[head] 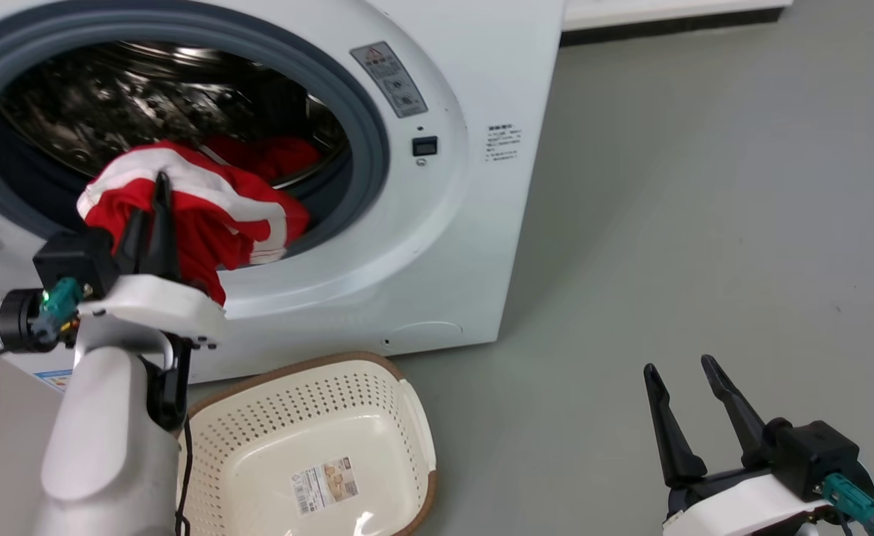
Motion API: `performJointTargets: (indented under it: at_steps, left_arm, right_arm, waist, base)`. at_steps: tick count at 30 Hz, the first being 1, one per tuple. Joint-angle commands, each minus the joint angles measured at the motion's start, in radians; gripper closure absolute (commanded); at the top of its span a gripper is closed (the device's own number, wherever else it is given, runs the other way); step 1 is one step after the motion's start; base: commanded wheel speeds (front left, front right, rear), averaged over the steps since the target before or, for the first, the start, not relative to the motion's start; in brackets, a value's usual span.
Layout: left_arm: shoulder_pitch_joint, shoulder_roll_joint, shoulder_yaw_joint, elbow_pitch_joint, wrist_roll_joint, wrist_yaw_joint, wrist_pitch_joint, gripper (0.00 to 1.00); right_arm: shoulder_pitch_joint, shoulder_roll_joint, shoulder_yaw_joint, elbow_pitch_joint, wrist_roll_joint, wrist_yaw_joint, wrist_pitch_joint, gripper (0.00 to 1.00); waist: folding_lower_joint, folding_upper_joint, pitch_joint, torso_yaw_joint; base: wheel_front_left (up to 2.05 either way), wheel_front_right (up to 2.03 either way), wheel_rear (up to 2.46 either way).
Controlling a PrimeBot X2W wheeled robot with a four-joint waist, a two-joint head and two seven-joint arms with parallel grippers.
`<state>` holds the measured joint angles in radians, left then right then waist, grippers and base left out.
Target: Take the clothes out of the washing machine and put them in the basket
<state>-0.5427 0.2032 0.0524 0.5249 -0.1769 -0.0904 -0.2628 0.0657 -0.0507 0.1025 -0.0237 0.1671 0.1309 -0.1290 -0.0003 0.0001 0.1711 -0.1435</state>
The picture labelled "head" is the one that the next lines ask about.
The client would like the steel washing machine drum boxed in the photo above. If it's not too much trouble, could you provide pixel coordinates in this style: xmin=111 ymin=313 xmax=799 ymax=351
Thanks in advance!
xmin=0 ymin=40 xmax=349 ymax=188

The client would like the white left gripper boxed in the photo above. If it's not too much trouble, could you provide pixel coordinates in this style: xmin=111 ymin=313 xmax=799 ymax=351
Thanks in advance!
xmin=78 ymin=170 xmax=228 ymax=348

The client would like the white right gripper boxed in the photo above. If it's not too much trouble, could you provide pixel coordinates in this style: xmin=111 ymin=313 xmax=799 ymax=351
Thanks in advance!
xmin=642 ymin=354 xmax=831 ymax=536

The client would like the round filter cover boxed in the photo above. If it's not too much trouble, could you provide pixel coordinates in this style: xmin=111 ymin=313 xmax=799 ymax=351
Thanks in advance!
xmin=389 ymin=321 xmax=465 ymax=348

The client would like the grey rubber door gasket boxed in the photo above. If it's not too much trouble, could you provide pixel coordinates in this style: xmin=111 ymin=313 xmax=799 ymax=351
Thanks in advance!
xmin=0 ymin=7 xmax=392 ymax=258

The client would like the red white striped garment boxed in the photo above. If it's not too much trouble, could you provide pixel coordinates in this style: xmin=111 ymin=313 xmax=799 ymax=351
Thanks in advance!
xmin=77 ymin=140 xmax=311 ymax=307

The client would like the white front-load washing machine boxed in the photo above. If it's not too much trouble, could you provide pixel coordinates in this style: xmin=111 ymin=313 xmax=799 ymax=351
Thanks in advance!
xmin=0 ymin=0 xmax=568 ymax=389

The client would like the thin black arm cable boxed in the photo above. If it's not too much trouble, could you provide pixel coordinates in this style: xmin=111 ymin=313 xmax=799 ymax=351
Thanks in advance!
xmin=174 ymin=417 xmax=194 ymax=536

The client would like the paper product label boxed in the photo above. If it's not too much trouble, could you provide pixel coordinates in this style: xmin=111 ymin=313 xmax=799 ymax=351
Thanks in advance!
xmin=290 ymin=456 xmax=360 ymax=516

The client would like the grey warning sticker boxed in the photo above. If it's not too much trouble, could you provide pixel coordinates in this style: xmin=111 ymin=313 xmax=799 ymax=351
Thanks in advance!
xmin=350 ymin=41 xmax=430 ymax=119

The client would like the cream perforated laundry basket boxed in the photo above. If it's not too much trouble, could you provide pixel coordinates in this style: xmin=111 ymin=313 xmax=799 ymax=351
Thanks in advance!
xmin=177 ymin=351 xmax=438 ymax=536

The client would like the plain red garment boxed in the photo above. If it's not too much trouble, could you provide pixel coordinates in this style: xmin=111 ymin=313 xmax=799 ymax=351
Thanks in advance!
xmin=199 ymin=134 xmax=323 ymax=187

